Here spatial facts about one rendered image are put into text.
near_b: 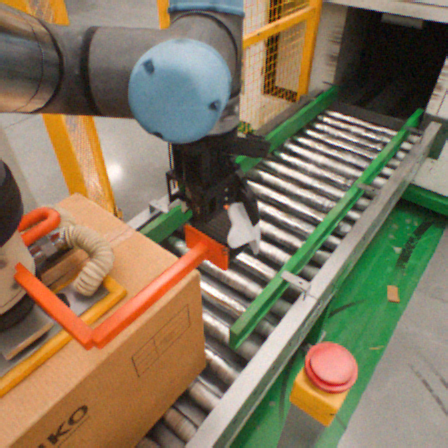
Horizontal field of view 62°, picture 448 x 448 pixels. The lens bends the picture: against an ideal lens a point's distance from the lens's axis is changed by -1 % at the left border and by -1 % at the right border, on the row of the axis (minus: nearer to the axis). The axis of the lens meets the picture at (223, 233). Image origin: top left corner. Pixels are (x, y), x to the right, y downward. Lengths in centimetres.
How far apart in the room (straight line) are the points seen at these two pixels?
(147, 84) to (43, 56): 7
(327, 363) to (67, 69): 45
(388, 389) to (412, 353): 22
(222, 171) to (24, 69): 29
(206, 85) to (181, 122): 4
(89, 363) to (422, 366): 149
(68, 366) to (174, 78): 51
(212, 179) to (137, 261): 34
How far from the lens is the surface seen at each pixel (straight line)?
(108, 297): 71
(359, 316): 192
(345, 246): 134
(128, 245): 81
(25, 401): 68
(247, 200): 52
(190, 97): 30
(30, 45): 31
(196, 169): 49
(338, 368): 55
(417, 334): 197
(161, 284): 55
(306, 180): 168
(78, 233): 73
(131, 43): 34
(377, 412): 172
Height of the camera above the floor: 152
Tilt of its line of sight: 45 degrees down
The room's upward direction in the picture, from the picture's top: straight up
